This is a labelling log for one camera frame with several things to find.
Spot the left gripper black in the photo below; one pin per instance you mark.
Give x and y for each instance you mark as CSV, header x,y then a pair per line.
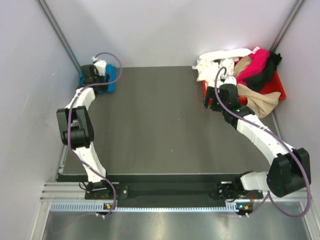
x,y
102,77

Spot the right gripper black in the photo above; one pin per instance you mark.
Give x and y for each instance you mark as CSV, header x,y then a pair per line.
x,y
211,94

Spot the blue t shirt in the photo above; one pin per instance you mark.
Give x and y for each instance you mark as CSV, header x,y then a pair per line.
x,y
110,76

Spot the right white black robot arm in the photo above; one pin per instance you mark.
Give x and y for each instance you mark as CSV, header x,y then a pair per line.
x,y
289,167

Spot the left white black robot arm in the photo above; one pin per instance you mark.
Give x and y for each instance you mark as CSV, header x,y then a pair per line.
x,y
76,129

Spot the black t shirt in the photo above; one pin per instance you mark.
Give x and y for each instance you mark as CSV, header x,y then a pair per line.
x,y
258,81

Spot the beige t shirt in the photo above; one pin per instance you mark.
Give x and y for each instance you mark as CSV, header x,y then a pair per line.
x,y
261,104

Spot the white t shirt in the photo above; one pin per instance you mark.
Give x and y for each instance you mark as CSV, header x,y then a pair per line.
x,y
212,65

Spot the red plastic bin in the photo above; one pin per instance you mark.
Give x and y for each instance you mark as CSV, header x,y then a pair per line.
x,y
273,85

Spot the pink t shirt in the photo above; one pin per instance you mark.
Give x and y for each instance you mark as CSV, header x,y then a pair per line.
x,y
251,65

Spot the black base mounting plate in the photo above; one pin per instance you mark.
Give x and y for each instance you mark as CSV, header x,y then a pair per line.
x,y
193,202

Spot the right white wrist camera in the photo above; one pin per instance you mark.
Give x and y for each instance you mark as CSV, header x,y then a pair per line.
x,y
227,79

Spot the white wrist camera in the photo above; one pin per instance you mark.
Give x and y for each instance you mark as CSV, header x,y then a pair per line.
x,y
227,79
100,65

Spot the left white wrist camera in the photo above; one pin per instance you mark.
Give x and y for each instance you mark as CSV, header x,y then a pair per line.
x,y
100,65

